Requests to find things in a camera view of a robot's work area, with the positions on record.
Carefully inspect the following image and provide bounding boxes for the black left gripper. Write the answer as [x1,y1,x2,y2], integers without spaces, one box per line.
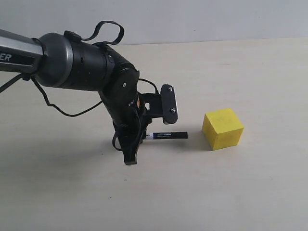
[101,68,164,166]

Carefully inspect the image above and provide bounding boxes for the black and white marker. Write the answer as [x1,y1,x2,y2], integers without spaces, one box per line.
[144,131,188,140]

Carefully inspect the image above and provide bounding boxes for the yellow foam cube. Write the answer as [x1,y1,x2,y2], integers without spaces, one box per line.
[202,108,244,151]

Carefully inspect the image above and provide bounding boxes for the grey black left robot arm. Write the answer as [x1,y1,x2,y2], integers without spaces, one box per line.
[0,30,151,165]

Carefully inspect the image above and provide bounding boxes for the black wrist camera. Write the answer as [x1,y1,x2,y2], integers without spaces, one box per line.
[160,84,178,125]

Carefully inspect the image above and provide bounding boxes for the black camera cable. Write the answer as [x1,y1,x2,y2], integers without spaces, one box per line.
[0,72,159,152]

